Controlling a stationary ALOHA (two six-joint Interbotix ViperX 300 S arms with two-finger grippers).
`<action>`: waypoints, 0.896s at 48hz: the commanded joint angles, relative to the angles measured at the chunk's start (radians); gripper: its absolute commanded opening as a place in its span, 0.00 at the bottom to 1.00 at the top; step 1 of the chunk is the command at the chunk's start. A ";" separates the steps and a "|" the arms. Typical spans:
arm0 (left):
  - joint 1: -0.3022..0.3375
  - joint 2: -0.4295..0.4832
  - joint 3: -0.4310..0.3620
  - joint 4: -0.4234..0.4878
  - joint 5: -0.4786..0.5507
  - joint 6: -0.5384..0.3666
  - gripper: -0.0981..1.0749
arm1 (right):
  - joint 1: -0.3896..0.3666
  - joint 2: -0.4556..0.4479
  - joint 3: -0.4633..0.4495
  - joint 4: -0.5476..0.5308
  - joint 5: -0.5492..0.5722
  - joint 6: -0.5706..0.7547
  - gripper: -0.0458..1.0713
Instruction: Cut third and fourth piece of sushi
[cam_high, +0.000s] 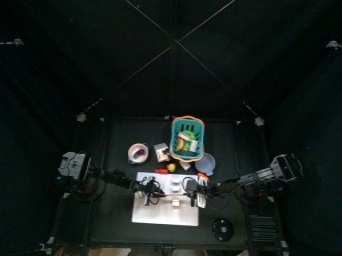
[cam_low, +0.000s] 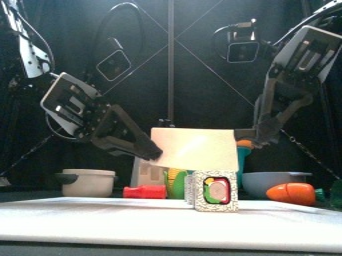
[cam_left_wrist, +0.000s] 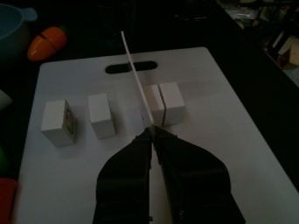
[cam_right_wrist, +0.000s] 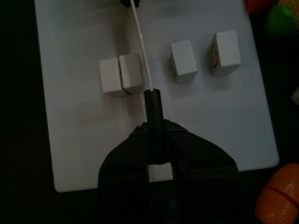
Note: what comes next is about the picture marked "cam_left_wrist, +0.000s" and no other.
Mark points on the red toy food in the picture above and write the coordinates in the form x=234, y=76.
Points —
x=5, y=201

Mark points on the white sushi piece with filling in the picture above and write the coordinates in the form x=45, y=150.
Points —
x=57, y=122

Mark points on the white toy knife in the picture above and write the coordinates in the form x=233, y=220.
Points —
x=136, y=78

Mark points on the blue toy pot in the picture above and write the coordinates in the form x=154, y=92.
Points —
x=10, y=26

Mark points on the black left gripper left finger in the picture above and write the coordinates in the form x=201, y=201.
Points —
x=124, y=180

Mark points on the white cutting board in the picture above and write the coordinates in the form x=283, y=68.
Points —
x=217, y=145

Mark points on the orange toy carrot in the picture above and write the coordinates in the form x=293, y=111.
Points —
x=46, y=43

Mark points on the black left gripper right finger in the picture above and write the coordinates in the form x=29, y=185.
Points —
x=193, y=180

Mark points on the white toy sushi piece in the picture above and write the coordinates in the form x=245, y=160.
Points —
x=172, y=102
x=153, y=103
x=100, y=115

